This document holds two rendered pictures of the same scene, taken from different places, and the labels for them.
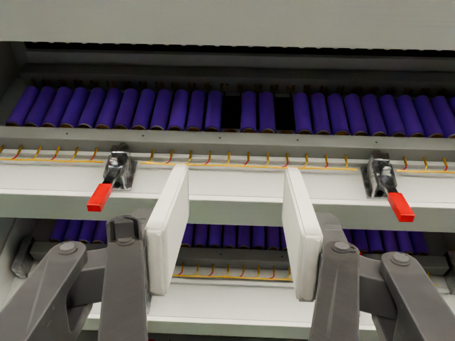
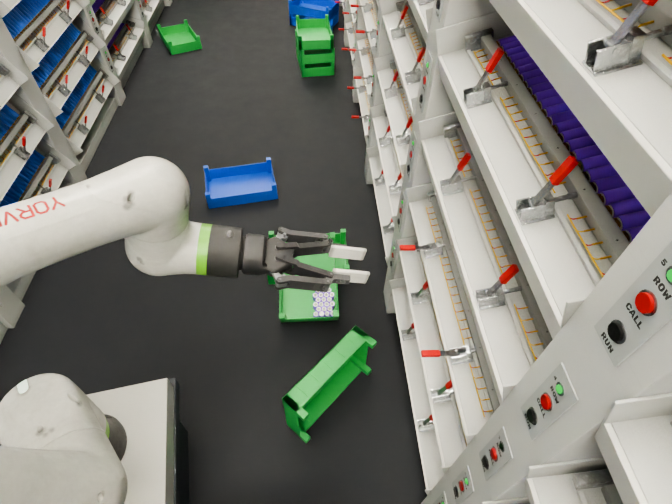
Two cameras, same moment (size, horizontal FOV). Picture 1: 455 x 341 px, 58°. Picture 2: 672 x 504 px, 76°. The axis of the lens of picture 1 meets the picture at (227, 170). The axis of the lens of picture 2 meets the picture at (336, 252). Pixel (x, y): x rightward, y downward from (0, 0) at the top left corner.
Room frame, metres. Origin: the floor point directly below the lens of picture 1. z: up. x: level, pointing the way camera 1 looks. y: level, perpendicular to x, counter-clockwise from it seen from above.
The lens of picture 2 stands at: (0.06, -0.52, 1.31)
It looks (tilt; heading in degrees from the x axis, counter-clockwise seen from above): 49 degrees down; 83
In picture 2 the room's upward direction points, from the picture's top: 2 degrees clockwise
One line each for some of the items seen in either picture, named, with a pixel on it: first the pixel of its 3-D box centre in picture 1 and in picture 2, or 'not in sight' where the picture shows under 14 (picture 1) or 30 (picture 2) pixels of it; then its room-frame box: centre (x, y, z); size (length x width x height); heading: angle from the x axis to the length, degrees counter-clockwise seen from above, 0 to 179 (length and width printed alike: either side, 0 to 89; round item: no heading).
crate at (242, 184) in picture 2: not in sight; (240, 182); (-0.20, 1.00, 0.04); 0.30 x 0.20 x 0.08; 8
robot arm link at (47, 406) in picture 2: not in sight; (57, 428); (-0.41, -0.21, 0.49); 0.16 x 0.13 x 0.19; 127
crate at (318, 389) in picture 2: not in sight; (331, 383); (0.12, 0.01, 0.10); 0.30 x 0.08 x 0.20; 43
